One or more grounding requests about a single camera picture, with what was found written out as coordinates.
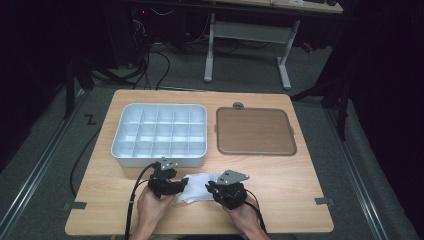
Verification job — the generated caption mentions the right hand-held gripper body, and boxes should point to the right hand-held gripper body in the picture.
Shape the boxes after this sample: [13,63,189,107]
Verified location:
[213,169,251,211]

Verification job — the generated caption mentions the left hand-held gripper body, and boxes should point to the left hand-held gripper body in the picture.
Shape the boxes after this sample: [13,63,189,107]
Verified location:
[147,156,179,200]

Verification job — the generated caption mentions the white sock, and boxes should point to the white sock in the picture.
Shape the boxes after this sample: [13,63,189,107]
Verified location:
[175,171,222,205]

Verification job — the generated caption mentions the white divided storage box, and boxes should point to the white divided storage box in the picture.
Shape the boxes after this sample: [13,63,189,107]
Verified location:
[110,102,209,169]

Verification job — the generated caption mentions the person's right hand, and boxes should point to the person's right hand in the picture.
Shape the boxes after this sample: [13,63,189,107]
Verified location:
[221,195,265,235]

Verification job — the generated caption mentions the person's left hand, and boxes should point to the person's left hand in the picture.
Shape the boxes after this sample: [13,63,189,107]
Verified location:
[136,185,177,232]

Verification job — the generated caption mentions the brown wooden box lid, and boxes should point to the brown wooden box lid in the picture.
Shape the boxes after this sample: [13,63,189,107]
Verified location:
[215,106,298,157]

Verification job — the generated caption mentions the grey tape strip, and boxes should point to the grey tape strip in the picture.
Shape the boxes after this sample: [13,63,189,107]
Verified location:
[314,196,335,206]
[62,201,88,211]

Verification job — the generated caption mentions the black metal stand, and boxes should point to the black metal stand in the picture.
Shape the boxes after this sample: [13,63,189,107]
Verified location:
[62,55,97,121]
[289,71,352,142]

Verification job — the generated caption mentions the white-legged wooden desk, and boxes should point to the white-legged wooden desk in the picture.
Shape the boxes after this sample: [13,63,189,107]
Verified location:
[203,0,344,91]

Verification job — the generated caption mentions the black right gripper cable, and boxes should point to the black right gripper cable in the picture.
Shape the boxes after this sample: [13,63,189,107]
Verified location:
[244,190,268,235]

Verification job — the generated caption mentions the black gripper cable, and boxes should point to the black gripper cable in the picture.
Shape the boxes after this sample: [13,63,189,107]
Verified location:
[244,190,268,235]
[124,162,158,240]

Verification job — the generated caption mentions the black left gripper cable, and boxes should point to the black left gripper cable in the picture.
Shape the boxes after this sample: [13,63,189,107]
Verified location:
[124,162,158,240]

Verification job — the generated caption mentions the black cable on floor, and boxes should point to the black cable on floor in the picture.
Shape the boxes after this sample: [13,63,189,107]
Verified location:
[69,127,102,198]

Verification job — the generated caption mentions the bundle of black cables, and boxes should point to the bundle of black cables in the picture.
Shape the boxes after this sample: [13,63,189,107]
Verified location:
[130,9,172,91]

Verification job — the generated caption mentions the metal floor rail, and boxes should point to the metal floor rail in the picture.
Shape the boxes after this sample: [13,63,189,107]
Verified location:
[324,107,390,240]
[0,89,88,234]

